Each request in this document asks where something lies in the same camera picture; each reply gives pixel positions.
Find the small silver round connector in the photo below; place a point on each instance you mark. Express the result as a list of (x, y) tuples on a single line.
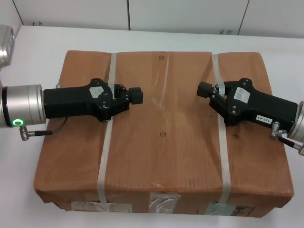
[(58, 86)]

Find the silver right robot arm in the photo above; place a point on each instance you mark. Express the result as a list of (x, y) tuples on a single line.
[(299, 123)]

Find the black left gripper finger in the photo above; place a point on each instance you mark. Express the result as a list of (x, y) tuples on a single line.
[(135, 91), (137, 98)]

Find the brown cardboard box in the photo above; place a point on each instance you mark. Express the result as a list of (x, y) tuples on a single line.
[(166, 154)]

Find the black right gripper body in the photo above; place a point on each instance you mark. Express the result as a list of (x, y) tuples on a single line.
[(261, 107)]

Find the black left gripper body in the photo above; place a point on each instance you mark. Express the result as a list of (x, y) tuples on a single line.
[(71, 102)]

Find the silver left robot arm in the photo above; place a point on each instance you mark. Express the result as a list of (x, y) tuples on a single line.
[(23, 107)]

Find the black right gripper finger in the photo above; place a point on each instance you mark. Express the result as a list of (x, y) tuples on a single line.
[(218, 104), (204, 89)]

